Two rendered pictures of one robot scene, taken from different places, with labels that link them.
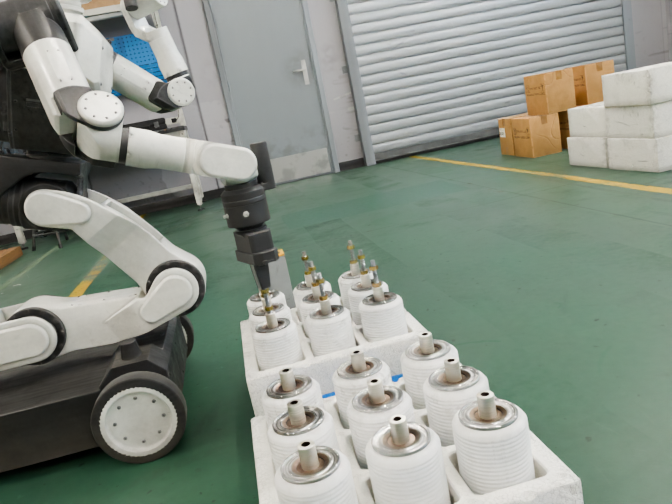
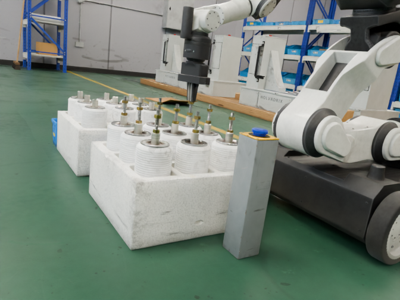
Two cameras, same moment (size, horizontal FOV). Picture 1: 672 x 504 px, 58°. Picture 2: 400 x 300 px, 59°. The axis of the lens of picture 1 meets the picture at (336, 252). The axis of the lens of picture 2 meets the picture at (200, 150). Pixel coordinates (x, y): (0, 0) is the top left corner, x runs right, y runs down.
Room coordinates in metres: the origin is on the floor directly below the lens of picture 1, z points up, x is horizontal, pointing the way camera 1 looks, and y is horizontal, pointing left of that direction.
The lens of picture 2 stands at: (2.34, -0.31, 0.47)
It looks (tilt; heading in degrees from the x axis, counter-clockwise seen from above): 14 degrees down; 155
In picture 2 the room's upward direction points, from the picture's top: 7 degrees clockwise
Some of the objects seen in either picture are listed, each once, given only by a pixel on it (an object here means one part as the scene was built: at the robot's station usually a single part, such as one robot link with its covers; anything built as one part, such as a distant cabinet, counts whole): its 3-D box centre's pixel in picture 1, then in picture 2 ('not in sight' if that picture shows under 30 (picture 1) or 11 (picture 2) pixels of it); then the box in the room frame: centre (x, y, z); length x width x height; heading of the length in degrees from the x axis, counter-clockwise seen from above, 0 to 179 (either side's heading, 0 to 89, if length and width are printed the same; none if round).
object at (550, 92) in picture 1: (549, 92); not in sight; (4.77, -1.86, 0.45); 0.30 x 0.24 x 0.30; 10
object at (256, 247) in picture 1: (250, 231); (195, 64); (1.22, 0.16, 0.46); 0.13 x 0.10 x 0.12; 30
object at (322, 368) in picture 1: (331, 361); (169, 183); (1.35, 0.06, 0.09); 0.39 x 0.39 x 0.18; 8
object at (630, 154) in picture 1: (660, 147); not in sight; (3.39, -1.91, 0.09); 0.39 x 0.39 x 0.18; 12
